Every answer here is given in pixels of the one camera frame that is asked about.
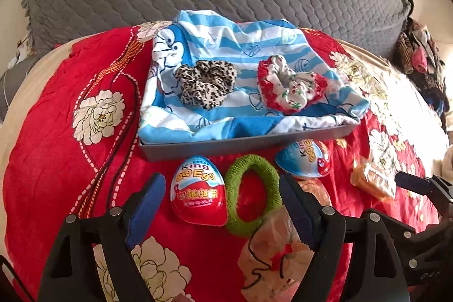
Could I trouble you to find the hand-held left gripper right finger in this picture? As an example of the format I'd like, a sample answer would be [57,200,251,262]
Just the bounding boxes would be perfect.
[279,173,411,302]

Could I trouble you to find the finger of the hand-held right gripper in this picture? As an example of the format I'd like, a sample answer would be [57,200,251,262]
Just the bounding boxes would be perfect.
[387,221,453,288]
[394,172,453,204]

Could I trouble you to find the blue striped cartoon cloth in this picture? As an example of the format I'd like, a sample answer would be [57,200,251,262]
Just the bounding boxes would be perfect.
[139,9,370,143]

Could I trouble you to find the red toy egg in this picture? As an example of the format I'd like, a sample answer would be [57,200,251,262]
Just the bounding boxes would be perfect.
[170,156,228,226]

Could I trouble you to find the red floral blanket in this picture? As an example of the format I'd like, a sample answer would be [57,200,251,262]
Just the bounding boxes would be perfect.
[0,21,453,302]

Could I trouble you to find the green hair tie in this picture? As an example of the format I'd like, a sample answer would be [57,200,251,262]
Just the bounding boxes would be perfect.
[225,154,282,237]

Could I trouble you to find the grey tray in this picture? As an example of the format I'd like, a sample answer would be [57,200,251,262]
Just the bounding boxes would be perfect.
[139,121,359,162]

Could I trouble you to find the pile of clothes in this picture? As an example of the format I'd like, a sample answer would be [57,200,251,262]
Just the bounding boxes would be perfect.
[394,0,451,115]

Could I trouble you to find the red and white scrunchie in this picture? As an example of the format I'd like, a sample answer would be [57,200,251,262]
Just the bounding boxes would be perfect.
[257,55,331,112]

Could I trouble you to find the white cable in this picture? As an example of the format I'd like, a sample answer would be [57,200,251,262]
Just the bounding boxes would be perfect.
[2,52,22,106]

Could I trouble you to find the pink sheer scrunchie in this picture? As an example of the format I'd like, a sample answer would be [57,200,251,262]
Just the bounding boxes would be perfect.
[238,206,315,302]

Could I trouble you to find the leopard print scrunchie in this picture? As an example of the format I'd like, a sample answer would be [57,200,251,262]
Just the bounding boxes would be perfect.
[175,60,237,110]

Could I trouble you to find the blue toy egg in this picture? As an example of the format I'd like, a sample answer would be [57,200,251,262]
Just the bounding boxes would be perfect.
[275,139,331,179]

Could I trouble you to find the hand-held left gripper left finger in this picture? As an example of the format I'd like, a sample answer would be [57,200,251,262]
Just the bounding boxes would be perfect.
[38,173,167,302]

